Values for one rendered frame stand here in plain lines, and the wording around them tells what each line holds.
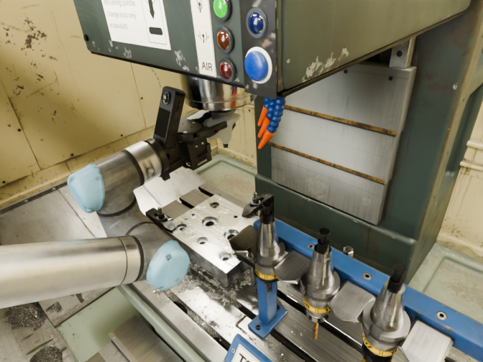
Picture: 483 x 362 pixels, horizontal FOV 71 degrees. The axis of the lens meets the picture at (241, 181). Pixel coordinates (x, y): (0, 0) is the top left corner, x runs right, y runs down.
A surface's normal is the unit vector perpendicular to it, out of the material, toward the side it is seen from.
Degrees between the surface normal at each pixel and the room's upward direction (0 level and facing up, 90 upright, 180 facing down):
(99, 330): 0
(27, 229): 24
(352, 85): 90
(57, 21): 90
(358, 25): 90
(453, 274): 0
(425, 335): 0
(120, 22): 90
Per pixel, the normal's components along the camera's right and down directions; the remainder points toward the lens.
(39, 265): 0.70, -0.37
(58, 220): 0.24, -0.63
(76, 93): 0.73, 0.33
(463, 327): -0.07, -0.84
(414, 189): -0.69, 0.43
